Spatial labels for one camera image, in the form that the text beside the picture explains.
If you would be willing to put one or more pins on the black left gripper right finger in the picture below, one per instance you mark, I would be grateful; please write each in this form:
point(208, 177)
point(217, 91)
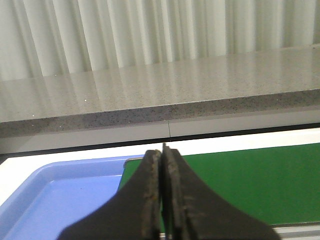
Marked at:
point(193, 211)

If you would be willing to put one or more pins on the blue plastic tray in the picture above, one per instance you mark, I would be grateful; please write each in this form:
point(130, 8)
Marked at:
point(57, 195)

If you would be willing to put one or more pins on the white pleated curtain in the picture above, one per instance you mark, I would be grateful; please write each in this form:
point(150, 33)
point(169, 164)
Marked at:
point(40, 38)

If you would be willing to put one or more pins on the grey speckled stone counter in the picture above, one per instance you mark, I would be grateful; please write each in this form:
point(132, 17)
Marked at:
point(211, 86)

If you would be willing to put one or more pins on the green conveyor belt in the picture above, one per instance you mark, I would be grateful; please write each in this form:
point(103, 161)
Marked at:
point(277, 185)

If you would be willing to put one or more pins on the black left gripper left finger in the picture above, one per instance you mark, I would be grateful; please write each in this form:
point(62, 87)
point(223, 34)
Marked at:
point(133, 213)

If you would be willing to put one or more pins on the silver aluminium conveyor frame rail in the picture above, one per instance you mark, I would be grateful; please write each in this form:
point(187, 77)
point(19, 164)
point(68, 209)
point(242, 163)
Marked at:
point(298, 231)

